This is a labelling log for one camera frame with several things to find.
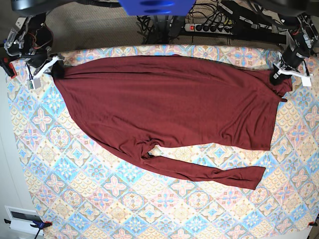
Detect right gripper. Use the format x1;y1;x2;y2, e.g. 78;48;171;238
24;51;65;78

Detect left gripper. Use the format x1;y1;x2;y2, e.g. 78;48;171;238
270;45;309;86

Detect dark red t-shirt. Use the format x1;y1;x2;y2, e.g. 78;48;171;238
52;55;293;190

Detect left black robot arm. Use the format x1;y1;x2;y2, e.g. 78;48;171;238
270;13;319;87

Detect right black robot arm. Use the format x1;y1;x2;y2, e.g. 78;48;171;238
0;13;65;78

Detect black orange table clamp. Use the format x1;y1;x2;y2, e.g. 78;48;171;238
0;57;17;79

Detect patterned tablecloth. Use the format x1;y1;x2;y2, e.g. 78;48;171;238
4;57;319;239

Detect orange corner clamp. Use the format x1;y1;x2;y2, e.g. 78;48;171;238
308;222;318;227

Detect blue black bar clamp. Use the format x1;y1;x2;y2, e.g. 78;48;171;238
4;219;52;236

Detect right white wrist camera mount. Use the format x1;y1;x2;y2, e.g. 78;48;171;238
26;54;65;90

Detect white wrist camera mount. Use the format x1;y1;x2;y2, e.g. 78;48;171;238
26;54;65;90
273;60;314;87

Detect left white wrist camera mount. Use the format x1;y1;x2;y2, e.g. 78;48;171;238
273;60;314;87

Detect white power strip red switch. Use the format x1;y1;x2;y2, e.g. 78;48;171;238
184;23;232;35

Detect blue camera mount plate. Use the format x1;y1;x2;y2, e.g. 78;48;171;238
118;0;195;16

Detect white wall socket box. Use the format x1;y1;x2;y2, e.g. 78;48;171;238
5;206;41;236

